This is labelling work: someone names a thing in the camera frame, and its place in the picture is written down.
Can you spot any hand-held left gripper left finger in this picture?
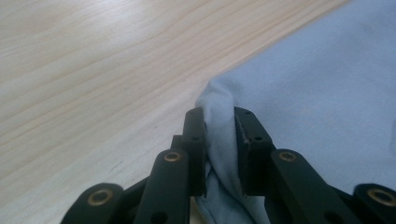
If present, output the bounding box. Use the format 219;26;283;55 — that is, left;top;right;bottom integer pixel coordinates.
170;106;208;198

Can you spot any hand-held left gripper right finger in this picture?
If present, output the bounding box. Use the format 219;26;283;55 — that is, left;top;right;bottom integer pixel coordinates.
233;105;277;198

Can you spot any light blue printed t-shirt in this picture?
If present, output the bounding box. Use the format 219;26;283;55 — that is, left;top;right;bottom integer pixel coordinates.
194;0;396;224

